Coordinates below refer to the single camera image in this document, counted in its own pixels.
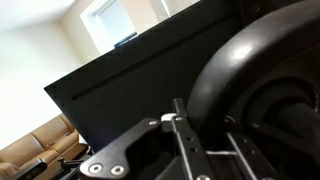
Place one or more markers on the bright window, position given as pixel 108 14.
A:
pixel 113 23

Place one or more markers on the black lever mechanism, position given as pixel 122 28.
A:
pixel 71 165

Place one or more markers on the black chair armrest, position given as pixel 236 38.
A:
pixel 31 168

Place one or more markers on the tan leather couch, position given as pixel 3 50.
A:
pixel 43 140

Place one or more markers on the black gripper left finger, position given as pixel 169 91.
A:
pixel 133 156

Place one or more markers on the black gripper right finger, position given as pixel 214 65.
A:
pixel 246 160

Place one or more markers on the black curved monitor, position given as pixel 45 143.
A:
pixel 150 83

